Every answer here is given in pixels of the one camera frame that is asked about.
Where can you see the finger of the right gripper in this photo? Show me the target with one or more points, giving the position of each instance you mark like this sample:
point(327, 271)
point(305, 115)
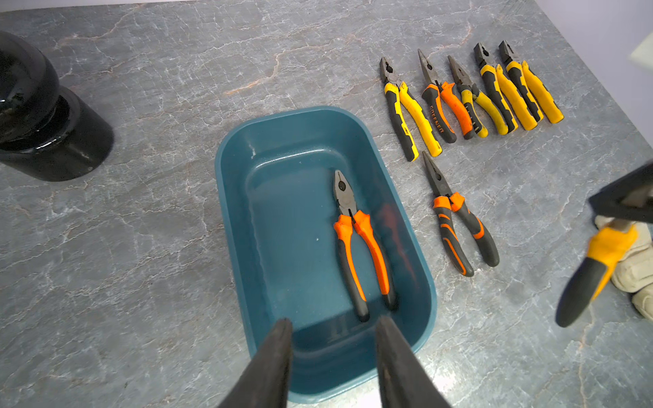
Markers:
point(628, 198)

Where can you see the teal plastic storage box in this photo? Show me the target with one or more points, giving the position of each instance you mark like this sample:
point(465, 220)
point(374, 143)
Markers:
point(275, 177)

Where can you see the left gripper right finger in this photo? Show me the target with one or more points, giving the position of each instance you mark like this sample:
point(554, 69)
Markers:
point(402, 380)

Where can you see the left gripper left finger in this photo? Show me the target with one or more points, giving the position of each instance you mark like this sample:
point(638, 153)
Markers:
point(266, 380)

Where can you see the beige work glove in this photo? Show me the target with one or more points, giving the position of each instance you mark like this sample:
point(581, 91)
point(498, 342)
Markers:
point(630, 252)

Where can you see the yellow long nose pliers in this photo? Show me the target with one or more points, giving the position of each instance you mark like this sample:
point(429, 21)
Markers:
point(592, 270)

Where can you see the black vase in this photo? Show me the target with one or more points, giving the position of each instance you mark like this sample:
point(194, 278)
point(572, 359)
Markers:
point(47, 131)

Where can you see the yellow black pliers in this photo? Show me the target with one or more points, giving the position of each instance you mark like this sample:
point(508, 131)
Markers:
point(471, 95)
point(538, 98)
point(508, 104)

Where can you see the grey orange Greener pliers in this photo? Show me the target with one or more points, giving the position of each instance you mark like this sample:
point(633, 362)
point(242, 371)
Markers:
point(438, 93)

